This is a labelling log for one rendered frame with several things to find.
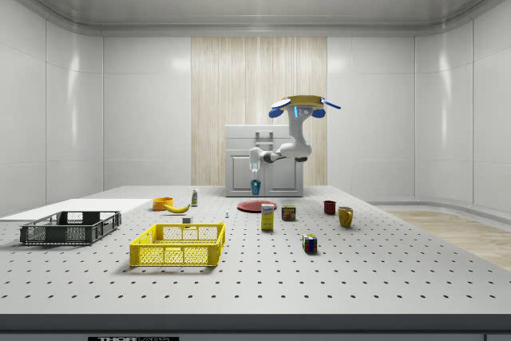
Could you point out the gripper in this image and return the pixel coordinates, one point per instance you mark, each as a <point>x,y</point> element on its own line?
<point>255,174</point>

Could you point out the blue mug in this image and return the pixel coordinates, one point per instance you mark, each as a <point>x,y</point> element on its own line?
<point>255,188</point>

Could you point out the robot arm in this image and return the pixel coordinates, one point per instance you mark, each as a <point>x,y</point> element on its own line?
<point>297,133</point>

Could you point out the white cabinet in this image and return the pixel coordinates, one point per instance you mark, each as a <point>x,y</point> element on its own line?
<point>239,165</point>

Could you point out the red plate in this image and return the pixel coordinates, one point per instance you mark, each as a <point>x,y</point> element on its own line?
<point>251,207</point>

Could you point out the white yellow box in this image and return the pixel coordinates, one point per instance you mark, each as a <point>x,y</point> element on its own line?
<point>268,219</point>

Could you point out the flat-sided can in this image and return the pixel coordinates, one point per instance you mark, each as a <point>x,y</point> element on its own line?
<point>288,213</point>

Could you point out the white bottle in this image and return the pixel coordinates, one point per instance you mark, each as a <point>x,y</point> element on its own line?
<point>194,199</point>

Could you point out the red mug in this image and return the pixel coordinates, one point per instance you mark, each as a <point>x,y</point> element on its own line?
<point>329,207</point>

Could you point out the banana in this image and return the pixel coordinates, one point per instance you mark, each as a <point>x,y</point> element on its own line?
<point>177,209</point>

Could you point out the puzzle cube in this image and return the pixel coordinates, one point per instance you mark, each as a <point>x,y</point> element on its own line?
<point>310,244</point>

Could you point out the drone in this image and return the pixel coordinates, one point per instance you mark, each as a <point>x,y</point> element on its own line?
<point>303,99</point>

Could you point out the yellow mug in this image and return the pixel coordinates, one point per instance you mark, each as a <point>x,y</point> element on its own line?
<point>344,218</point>

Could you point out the yellow bowl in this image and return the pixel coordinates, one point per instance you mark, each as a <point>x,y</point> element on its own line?
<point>159,204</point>

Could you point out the yellow basket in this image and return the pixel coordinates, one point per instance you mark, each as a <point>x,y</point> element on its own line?
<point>175,256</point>

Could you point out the white board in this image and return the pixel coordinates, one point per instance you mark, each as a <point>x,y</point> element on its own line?
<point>80,205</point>

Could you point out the dark grey basket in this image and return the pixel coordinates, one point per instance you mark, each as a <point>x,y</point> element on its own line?
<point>60,234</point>

